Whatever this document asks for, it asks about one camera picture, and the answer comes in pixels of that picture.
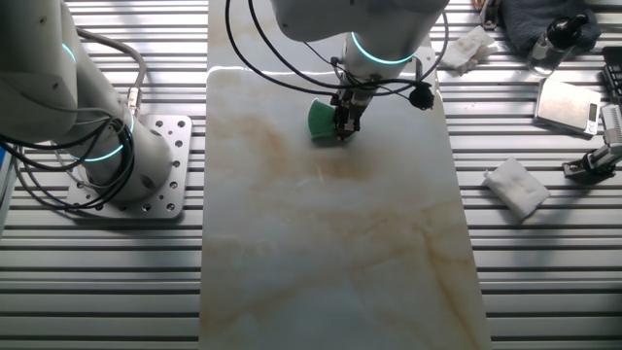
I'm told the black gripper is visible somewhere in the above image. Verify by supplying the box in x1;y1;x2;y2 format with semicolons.
331;87;375;142

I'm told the green sponge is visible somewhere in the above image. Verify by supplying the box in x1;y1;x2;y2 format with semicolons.
307;96;359;146

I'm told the beige marble slab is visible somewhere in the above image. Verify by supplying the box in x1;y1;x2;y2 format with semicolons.
197;0;492;350

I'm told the crumpled white tissue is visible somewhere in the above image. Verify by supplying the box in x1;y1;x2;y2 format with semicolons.
439;24;500;77
482;156;552;223

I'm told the dark grey cloth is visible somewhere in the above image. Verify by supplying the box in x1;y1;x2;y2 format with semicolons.
500;0;603;54

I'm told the clear spray bottle black cap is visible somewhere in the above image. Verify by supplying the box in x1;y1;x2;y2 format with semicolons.
526;13;590;78

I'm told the silver digital scale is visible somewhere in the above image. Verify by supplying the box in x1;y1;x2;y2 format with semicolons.
533;77;603;136

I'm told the black keypad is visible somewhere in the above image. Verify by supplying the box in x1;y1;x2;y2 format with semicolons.
601;46;622;106

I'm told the black round cable connector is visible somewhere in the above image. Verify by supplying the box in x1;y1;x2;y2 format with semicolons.
407;82;435;112

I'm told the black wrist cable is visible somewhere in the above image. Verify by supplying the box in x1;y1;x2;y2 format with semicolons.
247;0;451;98
225;0;341;98

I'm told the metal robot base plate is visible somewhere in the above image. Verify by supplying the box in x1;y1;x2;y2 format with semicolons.
65;114;193;220

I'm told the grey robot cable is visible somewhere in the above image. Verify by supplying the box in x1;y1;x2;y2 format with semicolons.
75;26;148;121

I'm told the black cable bundle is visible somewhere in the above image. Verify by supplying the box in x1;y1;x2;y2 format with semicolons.
0;114;138;214

